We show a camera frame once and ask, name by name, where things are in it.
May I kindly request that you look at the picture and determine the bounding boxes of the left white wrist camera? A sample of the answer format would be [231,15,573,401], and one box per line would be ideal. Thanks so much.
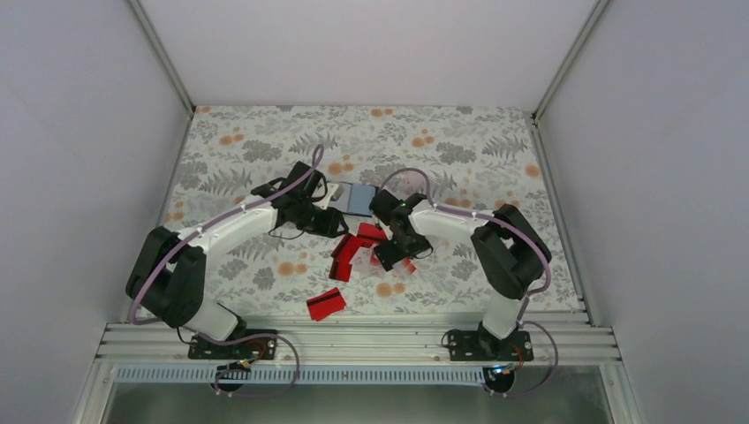
[314,183,343,209]

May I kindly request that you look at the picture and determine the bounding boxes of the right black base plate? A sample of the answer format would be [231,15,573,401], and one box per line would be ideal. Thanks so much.
[441,329,534,362]

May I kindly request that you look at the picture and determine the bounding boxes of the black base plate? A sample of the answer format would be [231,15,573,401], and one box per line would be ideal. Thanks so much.
[187,329,277,361]
[441,329,534,362]

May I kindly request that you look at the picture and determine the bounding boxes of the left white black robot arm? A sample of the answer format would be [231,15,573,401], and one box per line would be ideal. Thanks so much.
[125,162,348,358]

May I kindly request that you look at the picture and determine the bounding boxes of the red card black stripe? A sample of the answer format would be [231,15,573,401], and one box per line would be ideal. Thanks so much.
[306,288,346,322]

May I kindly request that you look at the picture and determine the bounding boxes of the red card lower left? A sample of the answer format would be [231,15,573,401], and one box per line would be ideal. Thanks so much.
[329,256,352,283]

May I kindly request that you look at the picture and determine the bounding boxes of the white card red circles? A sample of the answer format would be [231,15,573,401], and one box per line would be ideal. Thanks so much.
[359,251,417,277]

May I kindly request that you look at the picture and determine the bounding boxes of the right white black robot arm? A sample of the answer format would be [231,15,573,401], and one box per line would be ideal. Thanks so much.
[369,190,551,360]

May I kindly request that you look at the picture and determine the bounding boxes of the aluminium rail frame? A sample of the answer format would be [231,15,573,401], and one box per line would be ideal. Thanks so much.
[73,311,641,423]

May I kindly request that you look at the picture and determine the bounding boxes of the floral patterned table mat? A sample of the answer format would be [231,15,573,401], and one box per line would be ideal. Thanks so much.
[164,105,579,317]

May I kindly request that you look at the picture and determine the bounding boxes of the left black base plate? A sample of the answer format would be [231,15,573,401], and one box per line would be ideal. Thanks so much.
[187,329,277,361]

